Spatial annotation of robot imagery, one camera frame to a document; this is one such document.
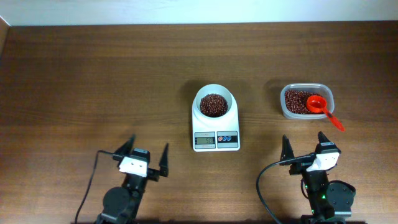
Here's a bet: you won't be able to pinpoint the white digital kitchen scale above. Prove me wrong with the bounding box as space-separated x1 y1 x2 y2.
192 95 241 152

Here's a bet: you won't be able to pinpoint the clear plastic food container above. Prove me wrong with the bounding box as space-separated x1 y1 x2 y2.
280 83 335 120

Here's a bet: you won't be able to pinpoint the black left camera cable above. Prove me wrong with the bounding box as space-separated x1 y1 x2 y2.
74 149 124 224

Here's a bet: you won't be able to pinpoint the black camera cable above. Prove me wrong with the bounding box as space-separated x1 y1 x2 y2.
256 155 315 224
74 149 124 224

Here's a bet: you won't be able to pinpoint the white round bowl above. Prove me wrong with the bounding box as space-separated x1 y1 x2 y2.
192 84 238 119

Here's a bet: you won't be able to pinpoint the red adzuki beans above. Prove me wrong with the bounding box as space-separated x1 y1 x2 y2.
200 90 319 118

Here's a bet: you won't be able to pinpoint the orange plastic measuring scoop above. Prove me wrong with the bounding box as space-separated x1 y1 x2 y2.
307 95 345 132

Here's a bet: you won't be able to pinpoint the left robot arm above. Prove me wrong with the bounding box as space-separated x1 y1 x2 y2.
95 136 169 224

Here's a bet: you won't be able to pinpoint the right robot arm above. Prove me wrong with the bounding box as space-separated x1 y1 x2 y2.
280 132 356 223

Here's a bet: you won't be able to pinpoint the black right camera cable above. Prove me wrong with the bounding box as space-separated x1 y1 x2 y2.
256 155 315 224

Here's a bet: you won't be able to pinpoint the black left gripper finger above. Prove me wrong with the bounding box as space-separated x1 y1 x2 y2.
159 143 169 177
114 134 136 156

